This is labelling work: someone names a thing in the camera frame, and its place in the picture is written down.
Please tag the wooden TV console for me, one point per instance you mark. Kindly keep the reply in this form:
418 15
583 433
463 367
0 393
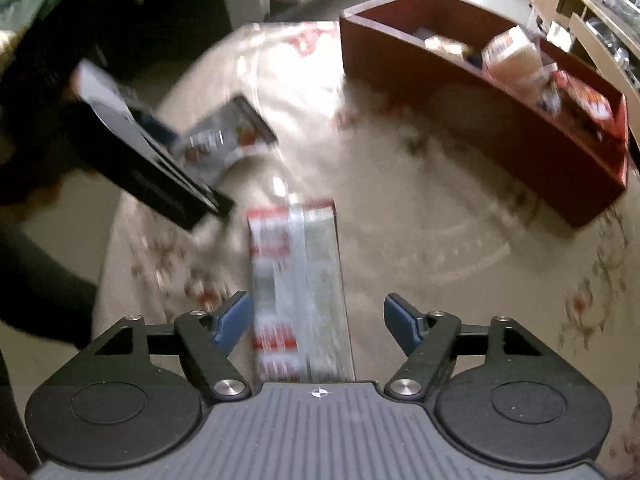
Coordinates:
593 32

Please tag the gold foil snack pack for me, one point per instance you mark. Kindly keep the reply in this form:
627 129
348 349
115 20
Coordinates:
447 46

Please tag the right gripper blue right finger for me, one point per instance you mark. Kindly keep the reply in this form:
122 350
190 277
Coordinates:
411 328

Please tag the red white long snack pack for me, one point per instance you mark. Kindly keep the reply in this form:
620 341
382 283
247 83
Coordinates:
300 330

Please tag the silver foil snack pouch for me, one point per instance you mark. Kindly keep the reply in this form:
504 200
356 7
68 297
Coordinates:
230 133

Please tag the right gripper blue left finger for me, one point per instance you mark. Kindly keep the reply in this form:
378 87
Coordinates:
223 327

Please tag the white bread bun pack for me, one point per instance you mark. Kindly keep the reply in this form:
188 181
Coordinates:
512 58

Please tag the red cardboard box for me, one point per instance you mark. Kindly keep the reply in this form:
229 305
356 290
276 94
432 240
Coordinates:
572 172

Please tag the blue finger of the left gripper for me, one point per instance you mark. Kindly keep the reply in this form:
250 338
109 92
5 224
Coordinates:
155 127
140 166

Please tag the red orange snack pack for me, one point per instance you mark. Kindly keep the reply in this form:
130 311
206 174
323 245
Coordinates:
585 102

